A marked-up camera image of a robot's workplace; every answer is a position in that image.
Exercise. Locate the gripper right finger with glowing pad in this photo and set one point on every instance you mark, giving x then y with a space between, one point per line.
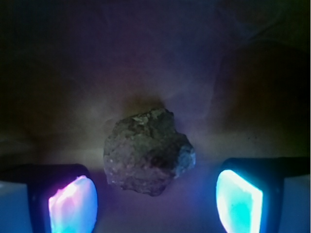
265 195

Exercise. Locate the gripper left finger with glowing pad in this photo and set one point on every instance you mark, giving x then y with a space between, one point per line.
47 199

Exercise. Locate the brown rough rock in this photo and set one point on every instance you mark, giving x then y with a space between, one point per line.
145 152

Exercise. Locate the crumpled brown paper bag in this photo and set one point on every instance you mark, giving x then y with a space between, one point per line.
235 73

